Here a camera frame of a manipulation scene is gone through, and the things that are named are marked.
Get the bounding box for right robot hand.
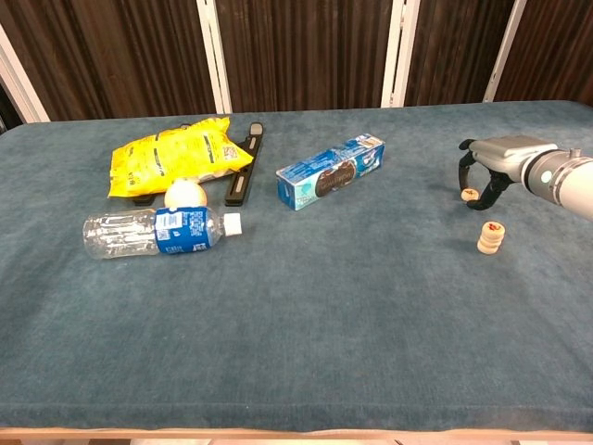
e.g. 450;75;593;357
457;134;560;213

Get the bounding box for blue cookie box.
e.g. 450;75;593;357
275;133;386;211

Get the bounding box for blue table cloth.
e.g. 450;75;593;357
0;99;593;433

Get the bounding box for cream orange ball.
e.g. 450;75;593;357
163;178;208;210

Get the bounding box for yellow snack bag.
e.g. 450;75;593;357
107;115;255;199

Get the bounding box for clear plastic water bottle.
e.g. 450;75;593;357
82;205;244;260

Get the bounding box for white partition frame post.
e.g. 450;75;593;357
196;0;233;115
0;22;51;124
380;0;421;108
483;0;529;103

